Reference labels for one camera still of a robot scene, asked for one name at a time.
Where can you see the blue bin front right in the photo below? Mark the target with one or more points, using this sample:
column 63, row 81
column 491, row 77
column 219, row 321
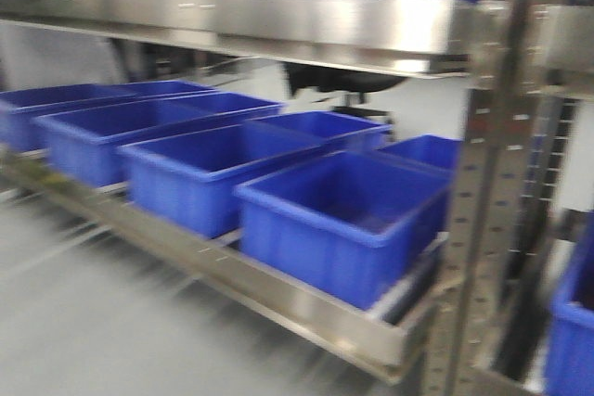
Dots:
column 348, row 224

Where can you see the blue bin far left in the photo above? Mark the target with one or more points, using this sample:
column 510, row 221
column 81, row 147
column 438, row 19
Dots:
column 20, row 107

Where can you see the blue bin far right edge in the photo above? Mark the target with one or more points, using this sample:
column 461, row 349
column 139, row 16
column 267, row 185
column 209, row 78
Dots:
column 569, row 365

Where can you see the black office chair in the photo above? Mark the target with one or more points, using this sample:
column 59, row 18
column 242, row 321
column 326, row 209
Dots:
column 357, row 84

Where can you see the stainless steel lower shelf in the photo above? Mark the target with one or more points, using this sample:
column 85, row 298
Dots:
column 385, row 341

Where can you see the perforated steel shelf post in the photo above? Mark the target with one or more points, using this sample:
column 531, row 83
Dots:
column 493, row 161

